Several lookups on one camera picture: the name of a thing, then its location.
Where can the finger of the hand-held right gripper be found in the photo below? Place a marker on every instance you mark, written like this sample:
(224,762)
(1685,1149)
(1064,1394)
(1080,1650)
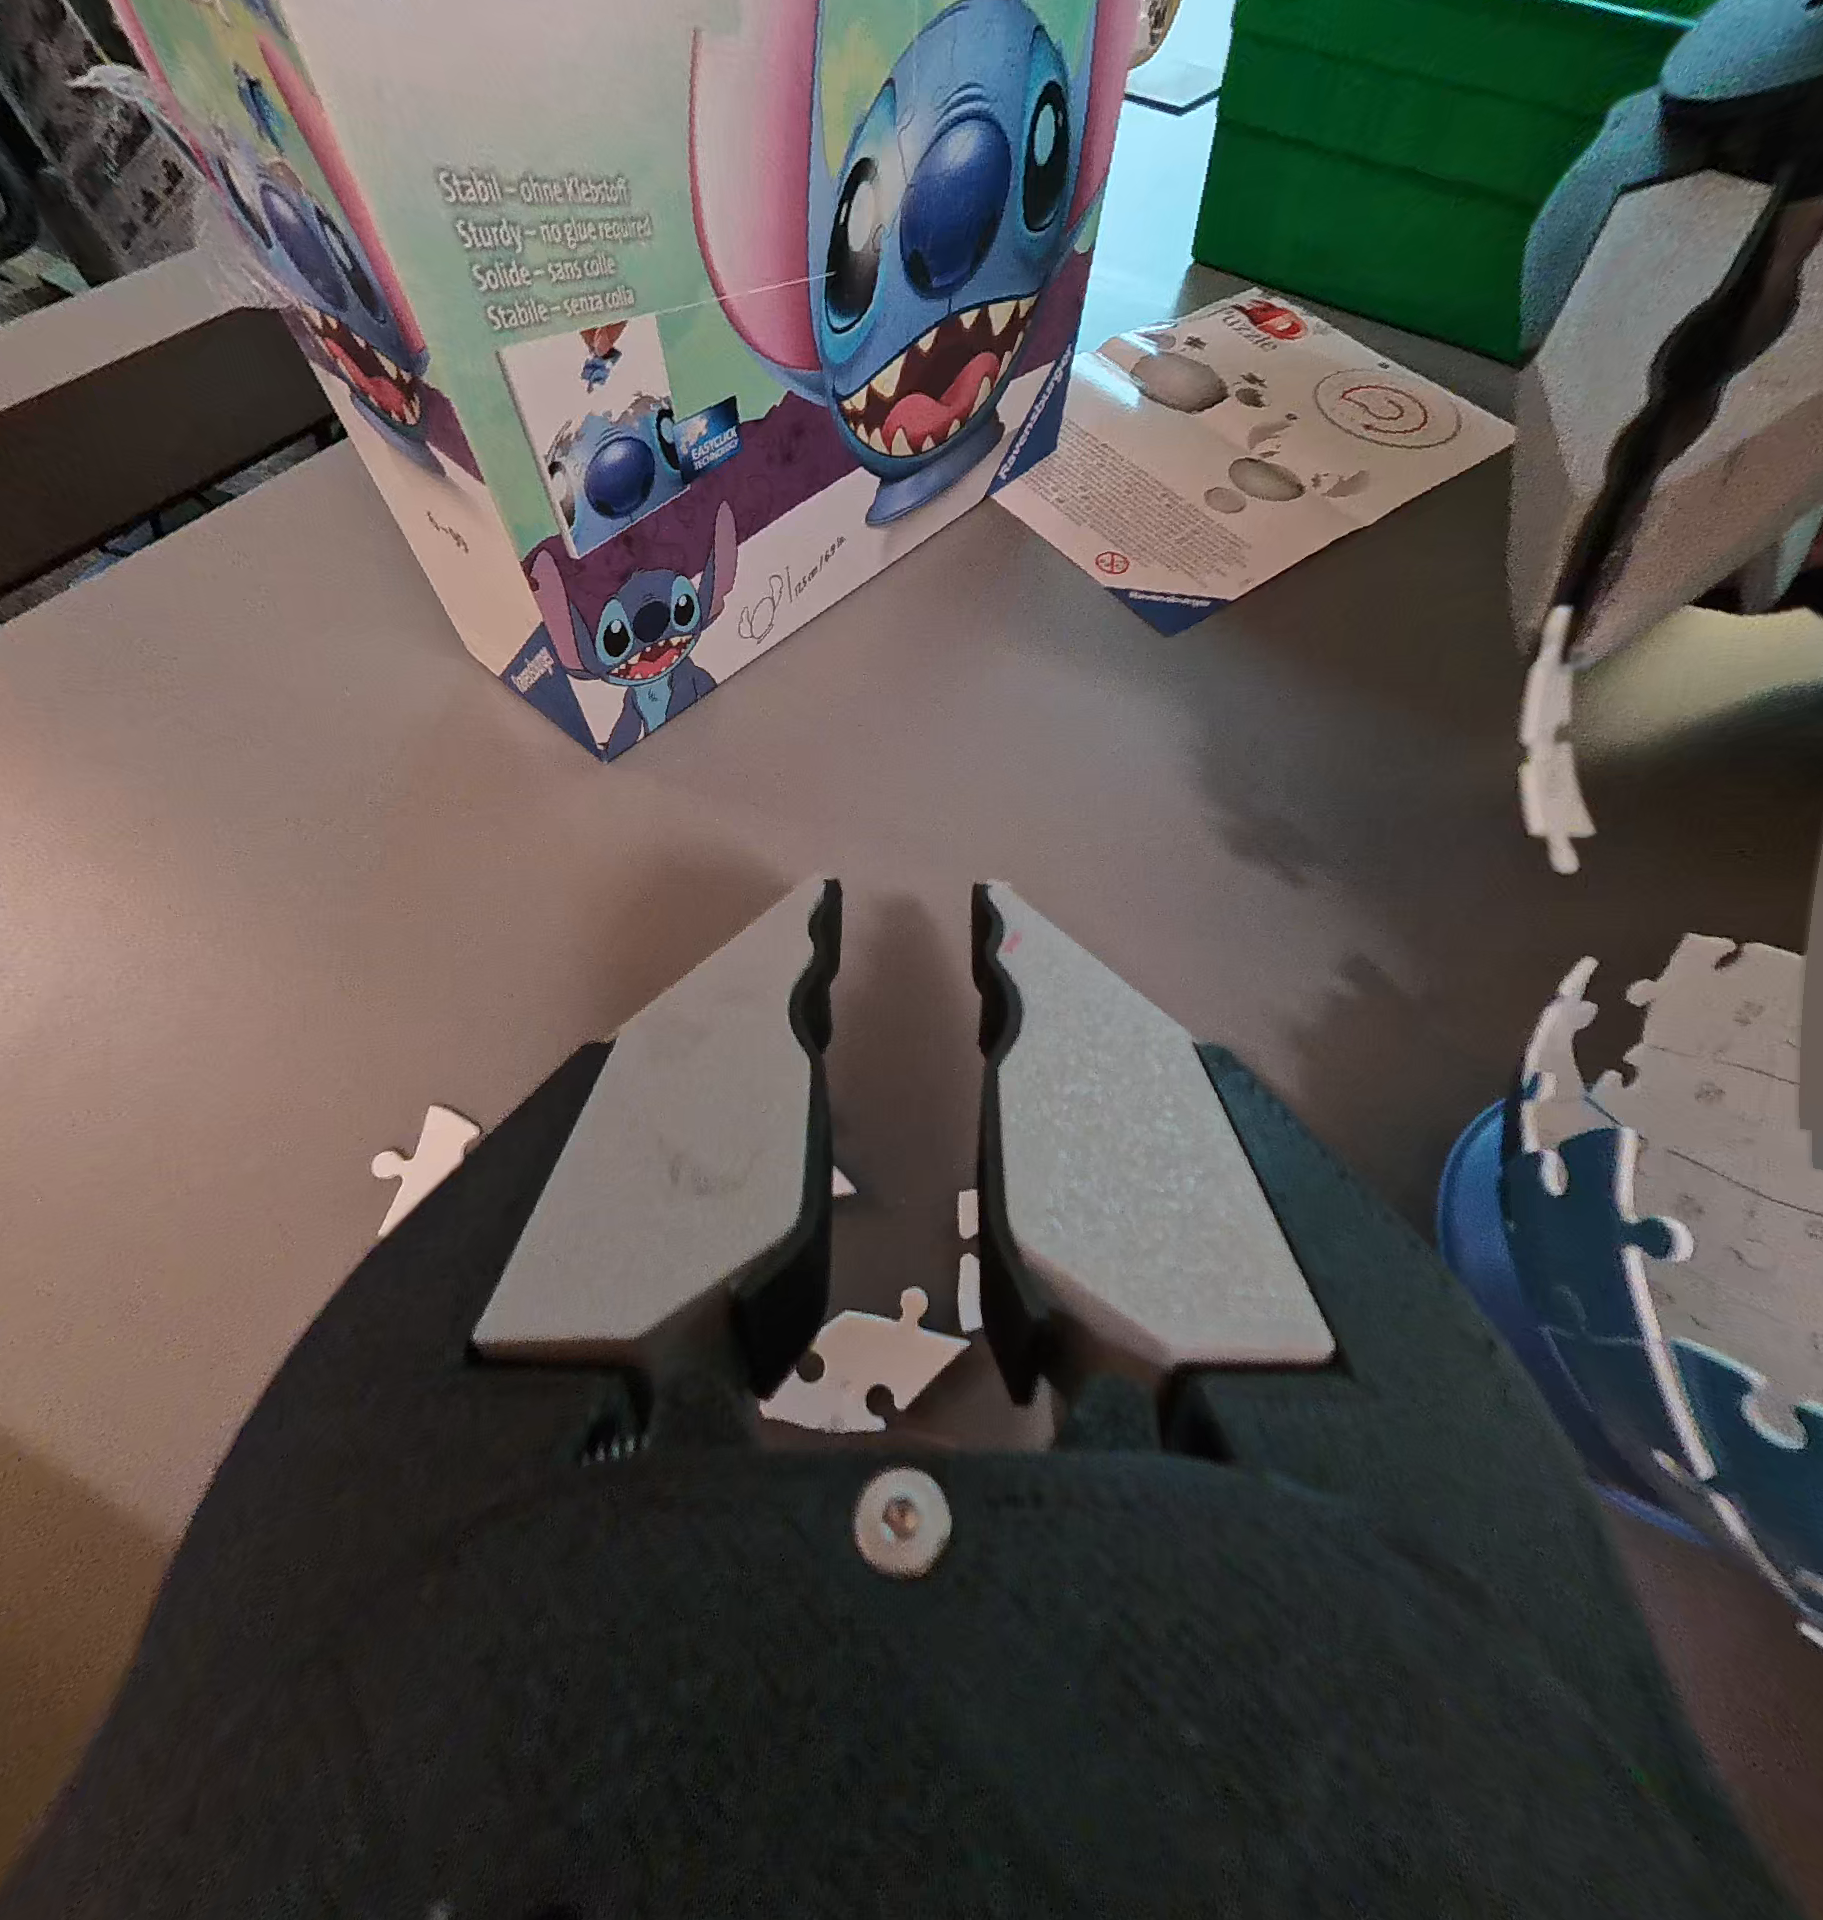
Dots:
(1601,360)
(1780,421)

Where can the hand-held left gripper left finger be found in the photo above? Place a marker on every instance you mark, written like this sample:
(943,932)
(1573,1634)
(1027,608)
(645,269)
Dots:
(672,1185)

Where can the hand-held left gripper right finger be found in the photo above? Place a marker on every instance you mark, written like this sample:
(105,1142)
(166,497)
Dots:
(1137,1185)

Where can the white puzzle pieces group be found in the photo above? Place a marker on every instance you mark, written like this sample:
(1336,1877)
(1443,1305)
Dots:
(866,1356)

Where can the white jigsaw puzzle piece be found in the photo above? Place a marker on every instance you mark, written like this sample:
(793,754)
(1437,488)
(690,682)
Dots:
(1550,736)

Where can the half-built blue puzzle ball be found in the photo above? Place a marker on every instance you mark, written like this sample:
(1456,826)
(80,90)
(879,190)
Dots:
(1601,1276)

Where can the printed cartoon puzzle box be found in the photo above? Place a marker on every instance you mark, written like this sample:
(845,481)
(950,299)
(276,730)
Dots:
(626,226)

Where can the green plastic bin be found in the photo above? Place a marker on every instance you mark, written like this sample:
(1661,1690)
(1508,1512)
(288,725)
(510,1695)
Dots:
(1377,180)

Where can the folded instruction sheet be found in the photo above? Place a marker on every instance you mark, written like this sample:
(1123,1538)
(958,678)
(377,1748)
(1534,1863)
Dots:
(1241,451)

